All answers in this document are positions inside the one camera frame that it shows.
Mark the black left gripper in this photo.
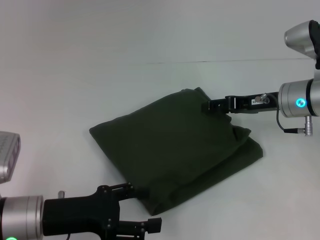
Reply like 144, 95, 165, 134
42, 182, 163, 240

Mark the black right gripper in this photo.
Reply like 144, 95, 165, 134
201, 92, 280, 115

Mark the dark green t-shirt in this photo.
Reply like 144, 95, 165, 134
89, 86, 264, 217

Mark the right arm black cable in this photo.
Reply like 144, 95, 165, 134
259, 92, 314, 137

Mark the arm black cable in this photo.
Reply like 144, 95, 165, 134
57, 190, 73, 240
259, 92, 314, 137

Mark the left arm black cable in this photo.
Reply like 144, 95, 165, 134
57, 190, 73, 240

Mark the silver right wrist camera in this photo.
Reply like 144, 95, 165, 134
283, 20, 320, 70

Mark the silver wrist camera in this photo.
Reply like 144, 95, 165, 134
283, 20, 320, 70
0, 131, 21, 185

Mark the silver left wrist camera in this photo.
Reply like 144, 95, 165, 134
0, 131, 21, 185

